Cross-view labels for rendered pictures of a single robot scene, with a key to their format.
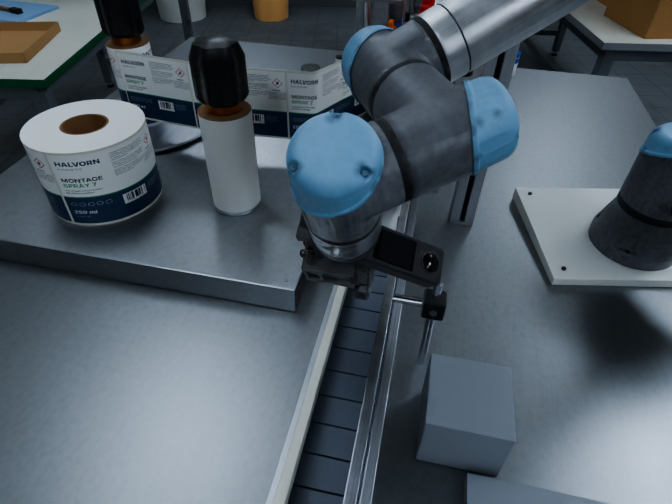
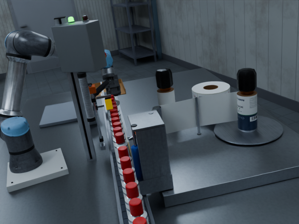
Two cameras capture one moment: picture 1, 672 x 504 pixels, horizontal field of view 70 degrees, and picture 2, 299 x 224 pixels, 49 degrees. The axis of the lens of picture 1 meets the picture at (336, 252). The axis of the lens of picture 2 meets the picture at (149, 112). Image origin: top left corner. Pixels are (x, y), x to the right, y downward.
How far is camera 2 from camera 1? 2.25 m
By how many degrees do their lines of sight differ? 114
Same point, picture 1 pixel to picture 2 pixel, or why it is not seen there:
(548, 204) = (54, 166)
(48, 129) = (216, 84)
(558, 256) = (57, 153)
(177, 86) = (215, 106)
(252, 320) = not seen: hidden behind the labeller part
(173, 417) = (145, 107)
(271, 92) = (172, 112)
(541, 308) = (66, 144)
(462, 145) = not seen: hidden behind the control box
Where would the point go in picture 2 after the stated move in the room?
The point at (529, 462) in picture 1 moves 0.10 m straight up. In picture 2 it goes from (74, 123) to (71, 109)
